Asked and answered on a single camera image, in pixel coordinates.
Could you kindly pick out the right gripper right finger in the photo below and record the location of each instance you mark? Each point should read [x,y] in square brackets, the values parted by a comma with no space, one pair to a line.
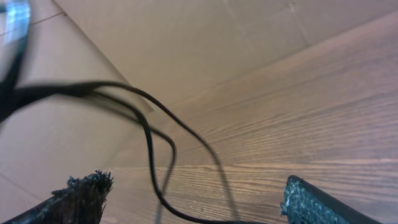
[305,203]

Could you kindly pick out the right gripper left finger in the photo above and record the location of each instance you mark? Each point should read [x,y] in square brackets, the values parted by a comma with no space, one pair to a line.
[82,201]

